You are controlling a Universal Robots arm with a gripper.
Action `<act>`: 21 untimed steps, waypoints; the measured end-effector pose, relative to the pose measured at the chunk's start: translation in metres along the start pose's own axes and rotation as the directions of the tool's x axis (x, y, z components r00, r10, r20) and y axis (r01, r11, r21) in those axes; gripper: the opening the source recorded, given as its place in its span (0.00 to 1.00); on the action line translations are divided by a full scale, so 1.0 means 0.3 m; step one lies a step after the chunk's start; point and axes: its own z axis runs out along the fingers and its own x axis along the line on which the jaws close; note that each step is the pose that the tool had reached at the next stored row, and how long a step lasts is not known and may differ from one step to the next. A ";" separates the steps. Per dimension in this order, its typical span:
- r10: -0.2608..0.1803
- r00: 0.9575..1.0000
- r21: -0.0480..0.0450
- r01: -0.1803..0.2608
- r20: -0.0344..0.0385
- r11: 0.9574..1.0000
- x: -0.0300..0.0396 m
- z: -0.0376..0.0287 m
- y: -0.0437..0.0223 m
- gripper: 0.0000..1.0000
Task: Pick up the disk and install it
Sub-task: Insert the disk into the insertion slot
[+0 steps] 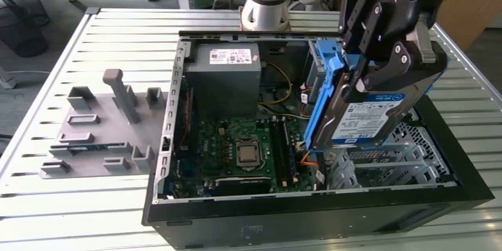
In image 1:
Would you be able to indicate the grey parts rack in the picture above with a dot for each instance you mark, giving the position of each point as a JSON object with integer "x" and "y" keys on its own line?
{"x": 105, "y": 133}

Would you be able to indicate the grey power supply unit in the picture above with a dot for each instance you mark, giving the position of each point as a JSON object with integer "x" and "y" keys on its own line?
{"x": 223, "y": 92}

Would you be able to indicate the CPU socket with locking lever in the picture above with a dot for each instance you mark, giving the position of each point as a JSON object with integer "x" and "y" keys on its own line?
{"x": 236, "y": 168}

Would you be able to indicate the brown wooden cabinet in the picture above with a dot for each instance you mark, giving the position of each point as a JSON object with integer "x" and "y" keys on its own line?
{"x": 470, "y": 13}

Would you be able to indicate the black mesh waste bin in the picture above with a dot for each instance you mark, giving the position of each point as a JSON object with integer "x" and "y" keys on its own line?
{"x": 22, "y": 27}

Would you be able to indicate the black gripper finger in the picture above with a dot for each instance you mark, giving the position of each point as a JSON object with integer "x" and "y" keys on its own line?
{"x": 415, "y": 63}
{"x": 360, "y": 21}

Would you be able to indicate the hard disk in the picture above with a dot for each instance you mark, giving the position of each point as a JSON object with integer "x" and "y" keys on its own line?
{"x": 364, "y": 115}

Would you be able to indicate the silver CPU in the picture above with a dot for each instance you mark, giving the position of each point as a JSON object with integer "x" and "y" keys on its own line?
{"x": 247, "y": 154}

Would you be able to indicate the black PC case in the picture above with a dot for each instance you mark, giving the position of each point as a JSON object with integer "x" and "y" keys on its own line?
{"x": 313, "y": 221}

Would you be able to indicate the green motherboard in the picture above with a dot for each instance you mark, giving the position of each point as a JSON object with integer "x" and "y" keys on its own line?
{"x": 211, "y": 151}

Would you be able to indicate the pale metal disk bay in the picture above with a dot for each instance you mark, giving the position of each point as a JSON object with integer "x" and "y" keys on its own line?
{"x": 391, "y": 168}

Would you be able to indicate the black graphics card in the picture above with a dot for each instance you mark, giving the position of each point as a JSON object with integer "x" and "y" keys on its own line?
{"x": 243, "y": 185}

